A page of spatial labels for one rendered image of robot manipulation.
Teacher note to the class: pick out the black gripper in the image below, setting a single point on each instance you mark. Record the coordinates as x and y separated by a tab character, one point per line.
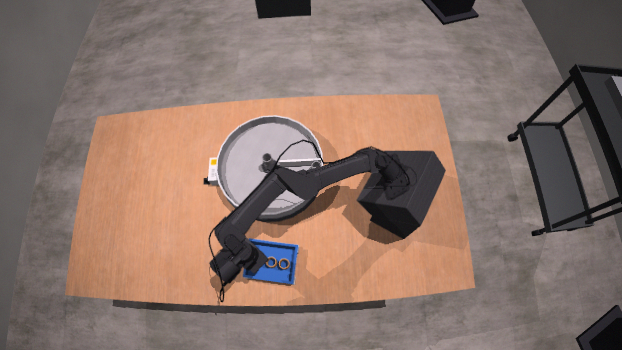
259	257

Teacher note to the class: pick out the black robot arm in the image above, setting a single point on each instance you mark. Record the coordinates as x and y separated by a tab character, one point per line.
303	184

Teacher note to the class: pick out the blue tray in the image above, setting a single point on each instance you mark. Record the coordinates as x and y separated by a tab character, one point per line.
274	249

